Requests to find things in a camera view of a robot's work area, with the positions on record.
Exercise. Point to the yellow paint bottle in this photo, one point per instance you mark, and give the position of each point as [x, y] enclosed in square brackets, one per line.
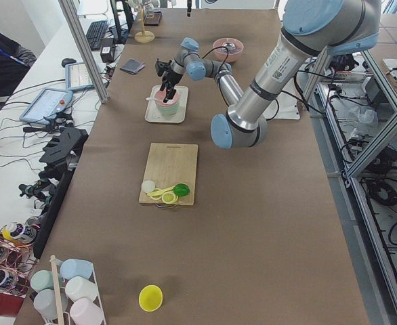
[22, 233]

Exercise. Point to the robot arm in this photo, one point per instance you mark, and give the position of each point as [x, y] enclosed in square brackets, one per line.
[340, 27]

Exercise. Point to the computer mouse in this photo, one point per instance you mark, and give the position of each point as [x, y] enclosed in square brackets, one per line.
[67, 61]

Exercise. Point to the large pink bowl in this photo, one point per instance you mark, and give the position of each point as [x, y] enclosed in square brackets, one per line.
[229, 59]

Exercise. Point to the wooden rack post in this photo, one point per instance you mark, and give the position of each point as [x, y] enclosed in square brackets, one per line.
[57, 292]

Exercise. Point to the green bowl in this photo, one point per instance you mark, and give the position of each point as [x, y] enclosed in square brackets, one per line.
[167, 110]

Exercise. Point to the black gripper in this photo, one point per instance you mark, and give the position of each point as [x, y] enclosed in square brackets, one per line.
[171, 77]

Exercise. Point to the black power adapter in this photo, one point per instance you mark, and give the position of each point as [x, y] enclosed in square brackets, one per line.
[107, 53]

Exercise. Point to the black plastic stand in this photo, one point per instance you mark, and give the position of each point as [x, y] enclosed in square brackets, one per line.
[55, 156]

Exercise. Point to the green lime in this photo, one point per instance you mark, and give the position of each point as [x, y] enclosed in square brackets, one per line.
[181, 190]

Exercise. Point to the grey folded cloth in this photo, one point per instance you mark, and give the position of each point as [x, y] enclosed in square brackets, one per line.
[132, 66]

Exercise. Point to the seated person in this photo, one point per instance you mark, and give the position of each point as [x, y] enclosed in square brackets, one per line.
[15, 62]

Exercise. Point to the grey cup on rack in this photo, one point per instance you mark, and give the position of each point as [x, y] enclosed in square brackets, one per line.
[45, 304]

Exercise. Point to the dark wooden tray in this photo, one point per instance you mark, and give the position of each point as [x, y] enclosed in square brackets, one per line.
[152, 19]

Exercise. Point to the white cup on rack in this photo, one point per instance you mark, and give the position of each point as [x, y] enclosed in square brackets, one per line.
[79, 287]

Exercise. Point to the black keyboard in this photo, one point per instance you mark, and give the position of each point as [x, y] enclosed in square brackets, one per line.
[95, 33]

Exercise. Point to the small pink bowl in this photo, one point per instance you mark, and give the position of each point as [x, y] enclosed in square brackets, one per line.
[162, 94]

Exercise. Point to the cream plastic tray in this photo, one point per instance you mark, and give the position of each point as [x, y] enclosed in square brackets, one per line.
[152, 115]

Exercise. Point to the aluminium frame post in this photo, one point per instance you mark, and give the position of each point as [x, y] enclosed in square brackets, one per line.
[70, 14]

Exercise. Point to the yellow plastic knife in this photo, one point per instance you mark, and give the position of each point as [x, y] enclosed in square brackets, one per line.
[157, 193]

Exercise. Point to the yellow plastic cup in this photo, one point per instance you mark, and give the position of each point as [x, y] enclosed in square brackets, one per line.
[150, 298]

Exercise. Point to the white garlic bulb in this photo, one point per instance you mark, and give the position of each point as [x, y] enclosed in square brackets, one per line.
[148, 186]

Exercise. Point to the front lemon slice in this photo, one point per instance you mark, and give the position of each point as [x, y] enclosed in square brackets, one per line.
[169, 197]

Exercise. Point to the near teach pendant tablet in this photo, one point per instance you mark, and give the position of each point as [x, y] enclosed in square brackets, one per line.
[46, 105]

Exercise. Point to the pink cup on rack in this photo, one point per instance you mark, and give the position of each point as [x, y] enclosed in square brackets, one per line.
[86, 312]

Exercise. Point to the wooden cutting board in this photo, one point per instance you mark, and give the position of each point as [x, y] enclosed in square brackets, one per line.
[170, 164]

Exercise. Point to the green cup on rack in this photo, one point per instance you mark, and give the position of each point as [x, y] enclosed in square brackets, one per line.
[41, 280]

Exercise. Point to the metal object in bowl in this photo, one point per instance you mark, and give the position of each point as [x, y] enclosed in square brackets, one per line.
[229, 48]

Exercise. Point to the blue cup on rack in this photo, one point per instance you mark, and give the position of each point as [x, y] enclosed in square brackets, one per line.
[71, 268]

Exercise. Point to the far teach pendant tablet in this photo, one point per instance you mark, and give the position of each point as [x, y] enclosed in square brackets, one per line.
[77, 77]

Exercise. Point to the teach pendant tablet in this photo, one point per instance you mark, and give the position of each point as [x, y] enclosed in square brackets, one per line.
[46, 105]
[77, 77]

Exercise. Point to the red container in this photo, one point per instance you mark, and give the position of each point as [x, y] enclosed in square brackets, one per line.
[10, 305]

